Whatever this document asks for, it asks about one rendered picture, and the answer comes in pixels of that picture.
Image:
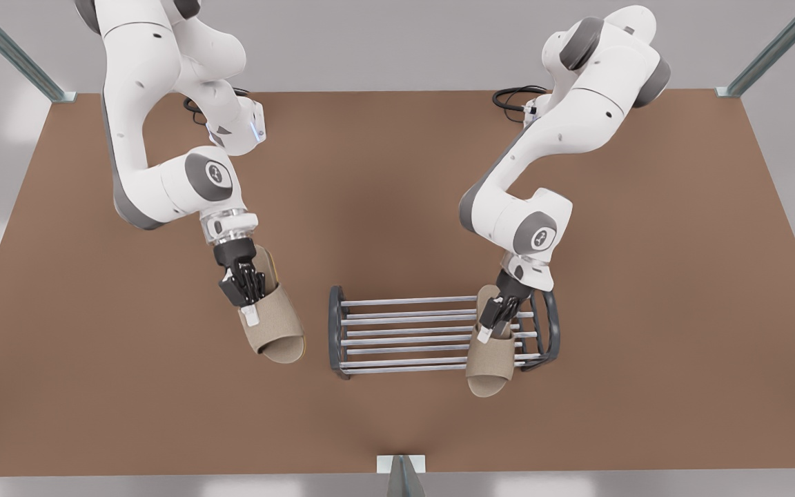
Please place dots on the tan slipper with yellow sole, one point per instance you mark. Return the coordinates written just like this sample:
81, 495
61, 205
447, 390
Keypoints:
277, 324

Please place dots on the plain tan slipper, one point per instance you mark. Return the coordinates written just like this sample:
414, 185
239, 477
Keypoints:
491, 362

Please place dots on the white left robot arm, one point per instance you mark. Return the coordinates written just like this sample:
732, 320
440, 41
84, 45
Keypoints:
577, 117

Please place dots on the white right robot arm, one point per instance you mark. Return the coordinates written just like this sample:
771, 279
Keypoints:
142, 103

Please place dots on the dark metal shoe rack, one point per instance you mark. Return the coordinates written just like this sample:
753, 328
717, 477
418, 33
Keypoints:
404, 335

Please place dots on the silver frame post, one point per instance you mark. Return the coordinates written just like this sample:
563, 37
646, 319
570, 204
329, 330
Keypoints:
403, 476
14, 52
773, 48

